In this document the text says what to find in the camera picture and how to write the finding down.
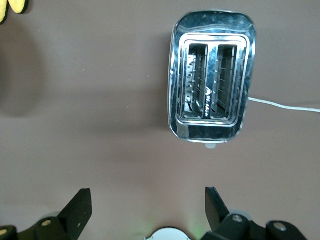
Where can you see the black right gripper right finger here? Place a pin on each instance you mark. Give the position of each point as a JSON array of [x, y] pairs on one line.
[[220, 220]]

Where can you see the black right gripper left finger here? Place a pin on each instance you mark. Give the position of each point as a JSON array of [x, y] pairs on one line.
[[72, 215]]

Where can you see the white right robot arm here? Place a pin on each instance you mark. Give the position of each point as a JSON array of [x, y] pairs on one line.
[[170, 235]]

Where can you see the chrome and beige toaster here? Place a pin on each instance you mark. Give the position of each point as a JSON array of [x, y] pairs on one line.
[[212, 27]]

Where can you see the yellow quilted oven mitt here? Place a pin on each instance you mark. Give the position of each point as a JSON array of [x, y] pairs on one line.
[[18, 6], [3, 11]]

